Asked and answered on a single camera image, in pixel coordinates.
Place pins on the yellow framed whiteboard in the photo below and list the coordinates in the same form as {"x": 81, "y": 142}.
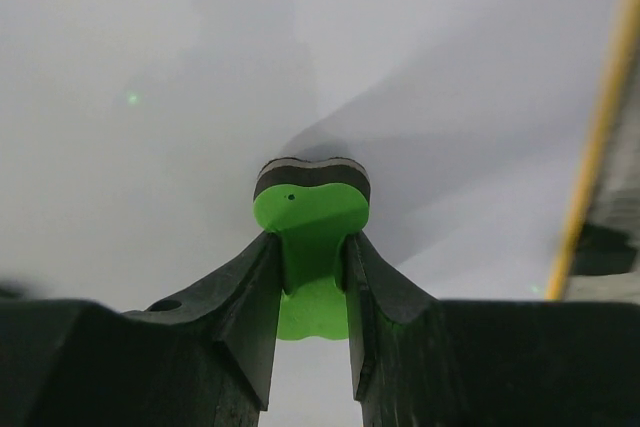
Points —
{"x": 133, "y": 133}

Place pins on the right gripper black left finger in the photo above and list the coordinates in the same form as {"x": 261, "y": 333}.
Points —
{"x": 200, "y": 357}

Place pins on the green whiteboard eraser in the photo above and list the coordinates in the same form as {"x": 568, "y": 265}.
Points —
{"x": 312, "y": 207}

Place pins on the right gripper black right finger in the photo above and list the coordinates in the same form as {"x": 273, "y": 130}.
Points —
{"x": 420, "y": 361}

